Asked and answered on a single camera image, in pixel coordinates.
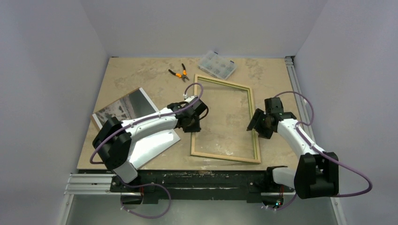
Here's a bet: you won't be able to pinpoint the green wooden picture frame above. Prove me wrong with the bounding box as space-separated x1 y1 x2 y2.
191 74 264 164

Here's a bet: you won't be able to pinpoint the glossy photo print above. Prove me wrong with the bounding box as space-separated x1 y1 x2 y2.
91 88 180 169

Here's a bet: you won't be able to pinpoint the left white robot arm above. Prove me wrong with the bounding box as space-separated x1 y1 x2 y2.
92 96 208 192

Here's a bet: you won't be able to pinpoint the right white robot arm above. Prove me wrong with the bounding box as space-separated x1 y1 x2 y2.
247 97 339 199

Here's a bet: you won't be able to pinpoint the orange black pliers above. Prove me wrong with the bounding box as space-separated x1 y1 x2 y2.
168 63 190 82

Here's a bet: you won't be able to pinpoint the clear plastic organizer box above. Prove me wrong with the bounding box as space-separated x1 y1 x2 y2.
198 51 237 80

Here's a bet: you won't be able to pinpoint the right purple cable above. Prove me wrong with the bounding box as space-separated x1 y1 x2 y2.
261 90 373 212

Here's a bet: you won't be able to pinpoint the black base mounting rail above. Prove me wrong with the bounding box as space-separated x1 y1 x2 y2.
110 170 294 205

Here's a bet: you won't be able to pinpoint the aluminium extrusion frame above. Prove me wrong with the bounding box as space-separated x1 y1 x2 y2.
64 57 346 225

